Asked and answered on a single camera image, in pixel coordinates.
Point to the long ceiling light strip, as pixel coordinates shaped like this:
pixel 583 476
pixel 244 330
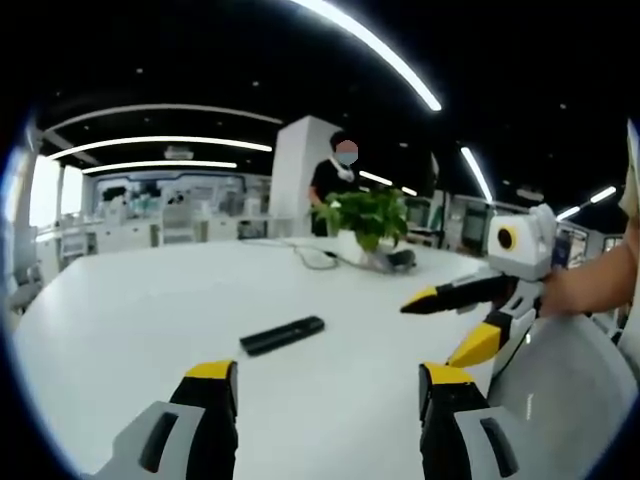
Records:
pixel 380 47

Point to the black remote control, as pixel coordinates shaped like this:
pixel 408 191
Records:
pixel 282 335

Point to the curved ceiling light strip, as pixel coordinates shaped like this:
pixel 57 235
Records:
pixel 160 142
pixel 160 166

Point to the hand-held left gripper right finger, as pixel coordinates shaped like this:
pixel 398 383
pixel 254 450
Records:
pixel 452 425

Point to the grey chair backrest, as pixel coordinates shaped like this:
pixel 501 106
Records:
pixel 565 400

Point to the grey office chair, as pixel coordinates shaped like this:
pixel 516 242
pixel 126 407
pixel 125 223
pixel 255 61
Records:
pixel 25 287

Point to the short ceiling light strip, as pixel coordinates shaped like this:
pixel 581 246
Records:
pixel 477 172

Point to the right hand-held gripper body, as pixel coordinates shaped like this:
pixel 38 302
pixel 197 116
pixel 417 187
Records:
pixel 520 250

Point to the white background cabinet row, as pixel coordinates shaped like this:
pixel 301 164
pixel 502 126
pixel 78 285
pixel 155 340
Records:
pixel 150 232

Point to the person's right hand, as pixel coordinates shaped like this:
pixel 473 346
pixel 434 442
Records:
pixel 565 295

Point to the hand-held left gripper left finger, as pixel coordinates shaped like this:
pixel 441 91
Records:
pixel 197 425

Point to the green potted plant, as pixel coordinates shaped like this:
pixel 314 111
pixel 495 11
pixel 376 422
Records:
pixel 370 215

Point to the white square pillar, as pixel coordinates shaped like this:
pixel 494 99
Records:
pixel 295 175

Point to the small dark object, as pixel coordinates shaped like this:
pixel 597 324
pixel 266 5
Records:
pixel 400 260

